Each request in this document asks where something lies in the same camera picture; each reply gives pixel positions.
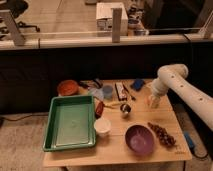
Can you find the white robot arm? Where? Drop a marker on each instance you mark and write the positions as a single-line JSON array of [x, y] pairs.
[[174, 77]]

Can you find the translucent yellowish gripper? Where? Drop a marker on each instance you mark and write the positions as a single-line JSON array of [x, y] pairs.
[[153, 101]]

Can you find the black pen tool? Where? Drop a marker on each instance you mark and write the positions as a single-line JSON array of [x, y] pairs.
[[132, 97]]

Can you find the bunch of dark grapes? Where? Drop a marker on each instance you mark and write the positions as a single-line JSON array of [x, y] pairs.
[[164, 137]]

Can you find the dark red small object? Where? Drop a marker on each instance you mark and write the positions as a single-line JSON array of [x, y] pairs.
[[99, 110]]

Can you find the blue object on floor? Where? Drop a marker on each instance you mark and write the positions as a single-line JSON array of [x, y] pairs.
[[189, 141]]

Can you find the light blue plastic cup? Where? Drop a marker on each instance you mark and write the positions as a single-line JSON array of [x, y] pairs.
[[107, 91]]

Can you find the red-brown bowl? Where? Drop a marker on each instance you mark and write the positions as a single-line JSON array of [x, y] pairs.
[[67, 88]]

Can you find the blue sponge block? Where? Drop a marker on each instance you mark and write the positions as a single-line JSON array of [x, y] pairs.
[[137, 84]]

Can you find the dark rectangular bar box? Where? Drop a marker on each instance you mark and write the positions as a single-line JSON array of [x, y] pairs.
[[120, 91]]

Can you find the green plastic tray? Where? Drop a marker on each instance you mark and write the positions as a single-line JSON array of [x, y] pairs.
[[70, 123]]

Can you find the purple bowl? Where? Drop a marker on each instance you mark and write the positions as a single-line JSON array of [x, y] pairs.
[[139, 140]]

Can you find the white cardboard box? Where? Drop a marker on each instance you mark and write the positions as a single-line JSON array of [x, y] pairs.
[[104, 14]]

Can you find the small metal cup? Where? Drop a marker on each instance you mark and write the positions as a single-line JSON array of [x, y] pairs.
[[125, 110]]

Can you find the clear plastic bag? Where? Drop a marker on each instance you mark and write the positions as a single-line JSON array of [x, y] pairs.
[[97, 93]]

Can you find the white paper cup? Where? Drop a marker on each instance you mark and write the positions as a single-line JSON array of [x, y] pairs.
[[102, 127]]

